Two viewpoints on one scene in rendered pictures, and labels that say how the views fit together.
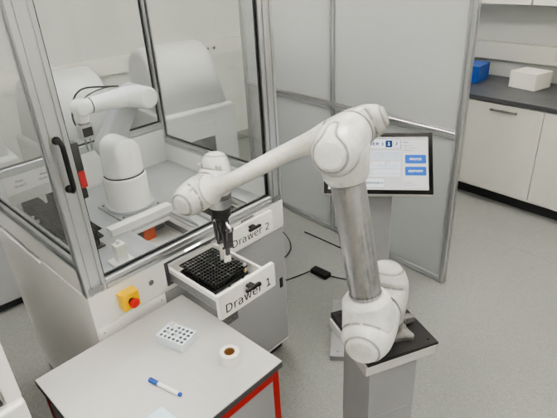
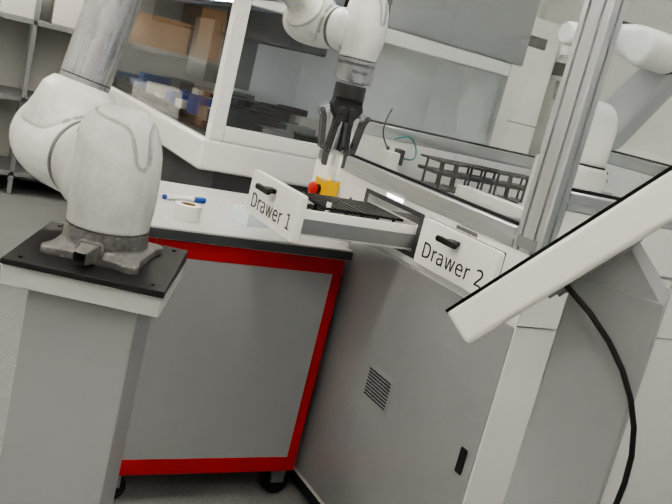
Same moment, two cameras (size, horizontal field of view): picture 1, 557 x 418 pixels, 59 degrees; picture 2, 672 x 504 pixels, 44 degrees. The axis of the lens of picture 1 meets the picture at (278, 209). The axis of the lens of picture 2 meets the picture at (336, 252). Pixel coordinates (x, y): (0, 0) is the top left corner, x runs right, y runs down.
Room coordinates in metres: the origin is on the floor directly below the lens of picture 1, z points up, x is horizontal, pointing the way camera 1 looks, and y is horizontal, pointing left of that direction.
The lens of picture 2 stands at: (2.17, -1.71, 1.20)
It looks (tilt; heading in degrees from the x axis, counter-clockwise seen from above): 12 degrees down; 104
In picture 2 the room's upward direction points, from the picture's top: 14 degrees clockwise
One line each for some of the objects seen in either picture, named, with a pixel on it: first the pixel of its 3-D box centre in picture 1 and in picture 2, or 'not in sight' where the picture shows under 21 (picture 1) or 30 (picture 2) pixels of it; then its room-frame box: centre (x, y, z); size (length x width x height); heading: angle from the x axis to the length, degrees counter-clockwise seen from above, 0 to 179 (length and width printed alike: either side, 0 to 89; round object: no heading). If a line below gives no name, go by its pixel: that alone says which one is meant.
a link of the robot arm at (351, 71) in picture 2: (219, 200); (354, 72); (1.63, 0.21, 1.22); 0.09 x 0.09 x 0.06
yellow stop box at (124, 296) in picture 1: (128, 298); (324, 190); (1.52, 0.59, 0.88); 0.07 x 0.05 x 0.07; 135
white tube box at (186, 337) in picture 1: (176, 337); (256, 216); (1.40, 0.40, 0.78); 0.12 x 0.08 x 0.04; 59
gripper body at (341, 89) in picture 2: (221, 217); (347, 102); (1.63, 0.22, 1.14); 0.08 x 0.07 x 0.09; 34
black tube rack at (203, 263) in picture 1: (214, 271); (346, 216); (1.68, 0.28, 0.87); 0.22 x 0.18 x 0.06; 45
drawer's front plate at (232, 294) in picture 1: (247, 289); (274, 204); (1.53, 0.14, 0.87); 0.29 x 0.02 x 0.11; 135
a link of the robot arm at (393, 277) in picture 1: (384, 292); (114, 165); (1.38, -0.35, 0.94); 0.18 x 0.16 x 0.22; 155
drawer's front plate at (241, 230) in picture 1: (249, 230); (456, 257); (1.98, 0.14, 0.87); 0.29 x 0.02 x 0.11; 135
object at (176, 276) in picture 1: (212, 271); (348, 219); (1.68, 0.28, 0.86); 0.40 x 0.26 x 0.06; 45
